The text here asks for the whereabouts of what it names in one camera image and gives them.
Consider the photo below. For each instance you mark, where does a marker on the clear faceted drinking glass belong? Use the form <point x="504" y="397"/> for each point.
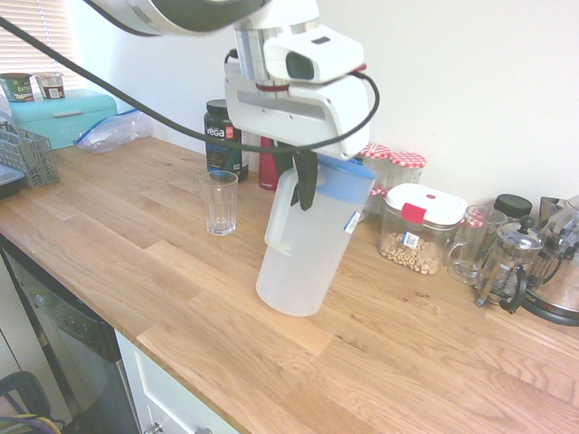
<point x="219" y="203"/>

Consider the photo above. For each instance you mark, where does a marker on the clear glass mug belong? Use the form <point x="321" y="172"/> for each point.
<point x="472" y="253"/>

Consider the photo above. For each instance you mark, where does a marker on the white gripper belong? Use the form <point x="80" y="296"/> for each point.
<point x="280" y="113"/>

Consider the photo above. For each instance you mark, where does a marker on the steel electric kettle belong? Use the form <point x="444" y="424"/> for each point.
<point x="556" y="280"/>

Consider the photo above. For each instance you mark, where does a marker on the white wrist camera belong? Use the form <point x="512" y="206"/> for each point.
<point x="316" y="54"/>

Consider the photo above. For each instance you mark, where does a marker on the black tray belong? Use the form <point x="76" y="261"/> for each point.
<point x="8" y="185"/>

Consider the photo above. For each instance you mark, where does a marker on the glass French press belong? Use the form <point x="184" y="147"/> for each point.
<point x="509" y="267"/>

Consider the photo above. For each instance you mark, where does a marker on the small jar with gingham lid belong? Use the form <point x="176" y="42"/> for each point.
<point x="377" y="201"/>

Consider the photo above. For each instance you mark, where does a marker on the jar with black lid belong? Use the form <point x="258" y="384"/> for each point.
<point x="513" y="205"/>

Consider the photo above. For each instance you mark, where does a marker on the cereal container with white lid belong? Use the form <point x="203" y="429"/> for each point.
<point x="420" y="230"/>

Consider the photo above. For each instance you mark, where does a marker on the tall jar with gingham lid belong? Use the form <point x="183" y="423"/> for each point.
<point x="407" y="165"/>
<point x="375" y="156"/>

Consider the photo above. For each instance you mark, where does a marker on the small brown-labelled cup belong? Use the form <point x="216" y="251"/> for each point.
<point x="50" y="86"/>

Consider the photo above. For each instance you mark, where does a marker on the clear plastic zip bag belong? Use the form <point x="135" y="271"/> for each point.
<point x="113" y="133"/>

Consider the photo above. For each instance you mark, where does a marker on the green oat cup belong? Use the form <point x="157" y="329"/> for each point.
<point x="16" y="86"/>

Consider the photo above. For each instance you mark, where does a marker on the gray plastic cutlery basket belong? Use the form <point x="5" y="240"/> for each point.
<point x="31" y="158"/>

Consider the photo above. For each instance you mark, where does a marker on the translucent pitcher with blue lid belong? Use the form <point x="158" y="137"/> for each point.
<point x="307" y="262"/>

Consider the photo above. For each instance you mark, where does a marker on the black stainless dishwasher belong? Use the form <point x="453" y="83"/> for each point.
<point x="68" y="325"/>

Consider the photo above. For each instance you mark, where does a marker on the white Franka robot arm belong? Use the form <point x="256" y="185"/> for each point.
<point x="181" y="13"/>

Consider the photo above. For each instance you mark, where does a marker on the white window blinds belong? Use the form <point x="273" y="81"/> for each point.
<point x="27" y="36"/>

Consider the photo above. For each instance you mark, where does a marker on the black curved tube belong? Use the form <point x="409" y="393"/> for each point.
<point x="27" y="384"/>

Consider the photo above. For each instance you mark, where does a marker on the black Vega protein tub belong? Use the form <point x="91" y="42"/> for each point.
<point x="217" y="160"/>

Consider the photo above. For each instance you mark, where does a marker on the teal bread box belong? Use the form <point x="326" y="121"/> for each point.
<point x="68" y="119"/>

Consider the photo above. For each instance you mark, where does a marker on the red water bottle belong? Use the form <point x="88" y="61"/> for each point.
<point x="267" y="174"/>

